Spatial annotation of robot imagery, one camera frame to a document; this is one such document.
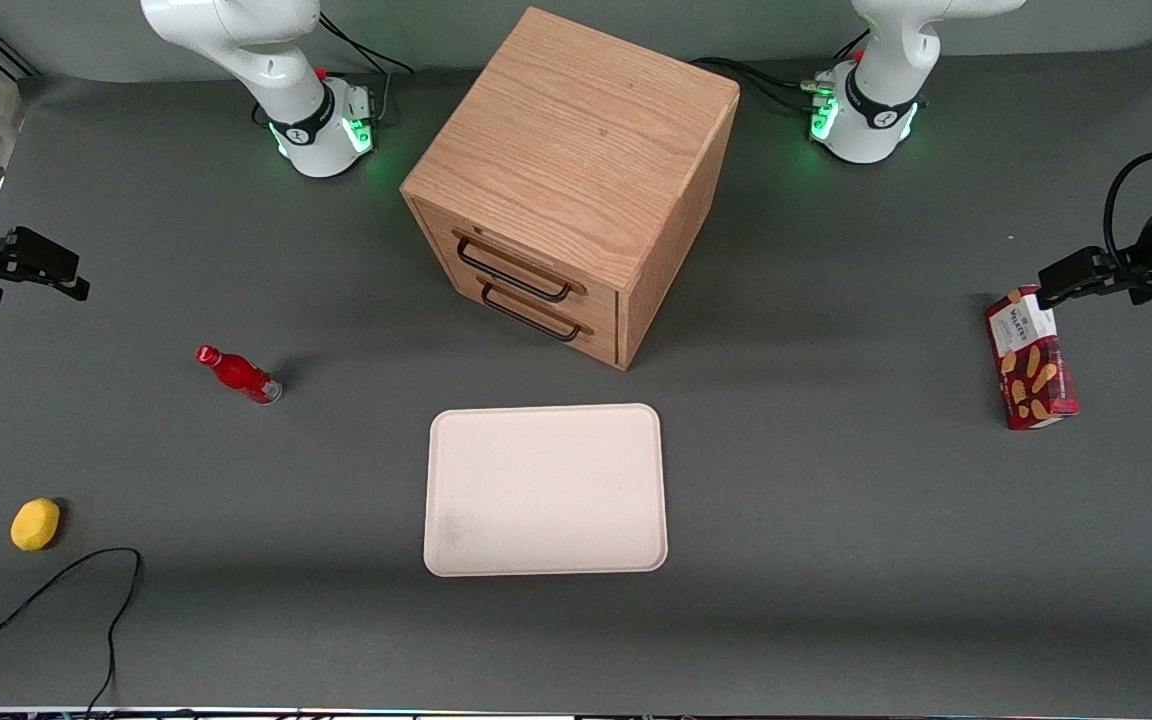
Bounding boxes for black arm base cables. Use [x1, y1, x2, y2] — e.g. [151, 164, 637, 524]
[691, 30, 872, 116]
[316, 10, 415, 126]

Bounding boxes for small red bottle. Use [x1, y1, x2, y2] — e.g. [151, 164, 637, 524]
[195, 345, 284, 406]

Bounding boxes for white rectangular plastic tray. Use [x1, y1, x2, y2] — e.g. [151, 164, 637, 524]
[423, 403, 669, 578]

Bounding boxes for red shortbread cookie box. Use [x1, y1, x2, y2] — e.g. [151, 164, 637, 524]
[984, 285, 1081, 431]

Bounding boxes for black right arm base cables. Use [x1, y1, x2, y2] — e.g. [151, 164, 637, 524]
[316, 10, 415, 126]

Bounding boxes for black left arm base cables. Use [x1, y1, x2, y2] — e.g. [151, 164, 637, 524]
[691, 30, 872, 116]

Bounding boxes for oak wooden drawer cabinet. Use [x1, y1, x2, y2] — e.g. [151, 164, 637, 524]
[399, 7, 742, 372]

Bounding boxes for yellow lemon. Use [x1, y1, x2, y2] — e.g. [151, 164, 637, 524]
[10, 498, 62, 553]

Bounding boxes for thin black loose cable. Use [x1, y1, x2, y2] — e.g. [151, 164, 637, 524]
[0, 547, 144, 716]

